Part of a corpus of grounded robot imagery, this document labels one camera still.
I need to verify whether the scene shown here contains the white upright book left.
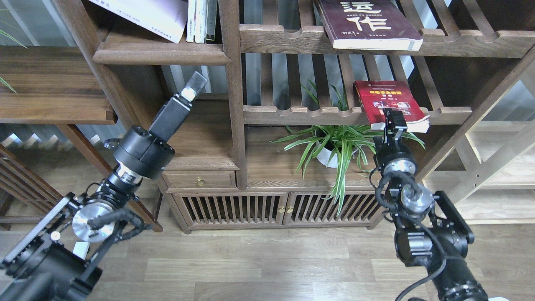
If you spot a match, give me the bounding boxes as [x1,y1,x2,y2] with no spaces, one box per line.
[185,0,196,43]

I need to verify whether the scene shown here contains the white upright book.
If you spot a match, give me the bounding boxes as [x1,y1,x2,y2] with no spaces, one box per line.
[194,0,208,44]
[185,0,196,43]

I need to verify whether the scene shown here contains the dark upright book right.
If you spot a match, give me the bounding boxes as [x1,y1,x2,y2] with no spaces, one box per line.
[205,0,222,44]

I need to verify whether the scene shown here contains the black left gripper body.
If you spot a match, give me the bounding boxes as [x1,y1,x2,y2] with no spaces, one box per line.
[113,94,193,180]

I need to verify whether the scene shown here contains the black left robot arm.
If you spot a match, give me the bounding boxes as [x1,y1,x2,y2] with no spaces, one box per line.
[1,72,208,301]

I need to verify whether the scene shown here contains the green spider plant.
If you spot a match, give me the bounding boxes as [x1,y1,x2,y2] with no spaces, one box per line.
[277,111,424,214]

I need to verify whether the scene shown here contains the red cover book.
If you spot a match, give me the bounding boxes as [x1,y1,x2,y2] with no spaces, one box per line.
[355,80,430,133]

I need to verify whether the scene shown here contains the dark wooden bookshelf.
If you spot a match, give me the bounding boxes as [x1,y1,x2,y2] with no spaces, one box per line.
[54,0,534,234]

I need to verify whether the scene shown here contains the right slatted cabinet door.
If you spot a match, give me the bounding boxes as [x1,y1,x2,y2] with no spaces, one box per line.
[283,191,385,230]

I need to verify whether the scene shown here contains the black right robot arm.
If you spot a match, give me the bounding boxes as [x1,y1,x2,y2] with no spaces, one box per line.
[373,109,489,301]

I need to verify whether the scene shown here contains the maroon book with white characters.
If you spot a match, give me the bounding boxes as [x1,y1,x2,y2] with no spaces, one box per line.
[314,0,423,51]

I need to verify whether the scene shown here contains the light wooden shelf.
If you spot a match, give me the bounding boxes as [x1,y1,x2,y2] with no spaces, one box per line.
[417,53,534,224]

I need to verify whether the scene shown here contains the dark slatted wooden rack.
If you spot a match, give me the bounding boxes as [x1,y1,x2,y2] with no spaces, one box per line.
[0,146,63,231]

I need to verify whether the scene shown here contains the green leaves at left edge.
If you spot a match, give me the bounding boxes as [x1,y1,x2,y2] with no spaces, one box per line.
[0,17,28,94]

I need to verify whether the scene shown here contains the left slatted cabinet door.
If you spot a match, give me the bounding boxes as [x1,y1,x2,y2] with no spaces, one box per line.
[173,192,288,230]

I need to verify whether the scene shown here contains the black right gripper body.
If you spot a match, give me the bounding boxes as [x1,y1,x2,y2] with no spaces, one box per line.
[373,110,417,176]

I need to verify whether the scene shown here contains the slatted cabinet door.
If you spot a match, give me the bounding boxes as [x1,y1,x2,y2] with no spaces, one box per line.
[283,191,385,230]
[173,192,288,230]

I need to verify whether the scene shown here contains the white paperback book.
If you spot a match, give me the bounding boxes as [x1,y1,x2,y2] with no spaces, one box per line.
[91,0,189,43]

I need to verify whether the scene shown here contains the white upright book middle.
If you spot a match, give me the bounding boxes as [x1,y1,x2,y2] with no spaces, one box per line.
[194,0,208,44]

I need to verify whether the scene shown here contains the white base post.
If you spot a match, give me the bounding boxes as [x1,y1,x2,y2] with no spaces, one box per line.
[72,241,90,260]

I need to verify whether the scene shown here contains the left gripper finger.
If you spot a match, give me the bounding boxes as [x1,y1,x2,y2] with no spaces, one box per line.
[182,71,208,102]

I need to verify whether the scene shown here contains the white plant pot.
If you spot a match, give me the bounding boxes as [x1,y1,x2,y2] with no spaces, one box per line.
[316,139,338,169]

